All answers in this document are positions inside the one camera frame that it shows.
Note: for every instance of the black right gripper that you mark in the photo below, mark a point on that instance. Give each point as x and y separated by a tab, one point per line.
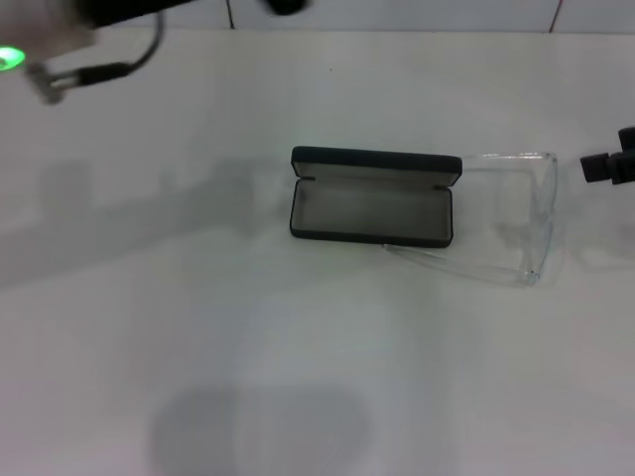
627	139

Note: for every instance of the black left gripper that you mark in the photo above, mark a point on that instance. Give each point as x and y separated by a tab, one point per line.
134	10

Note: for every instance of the clear transparent glasses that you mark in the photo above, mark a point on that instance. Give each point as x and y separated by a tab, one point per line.
548	168

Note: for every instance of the black glasses case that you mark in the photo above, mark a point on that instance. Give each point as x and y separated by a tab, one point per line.
372	213

